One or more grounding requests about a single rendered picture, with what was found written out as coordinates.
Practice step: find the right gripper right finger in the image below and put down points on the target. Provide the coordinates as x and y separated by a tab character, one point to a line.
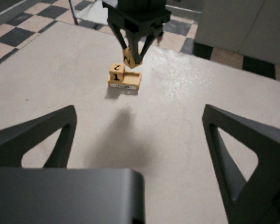
243	206

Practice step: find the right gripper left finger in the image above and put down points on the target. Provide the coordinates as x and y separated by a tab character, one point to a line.
17	140

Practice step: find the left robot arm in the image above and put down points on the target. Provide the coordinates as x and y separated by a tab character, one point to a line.
155	5

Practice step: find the tan wooden number cube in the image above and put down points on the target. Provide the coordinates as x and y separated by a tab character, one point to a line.
117	72
129	60

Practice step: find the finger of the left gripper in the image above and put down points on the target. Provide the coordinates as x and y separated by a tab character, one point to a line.
116	30
133	42

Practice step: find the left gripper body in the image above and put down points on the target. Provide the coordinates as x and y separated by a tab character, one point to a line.
132	15

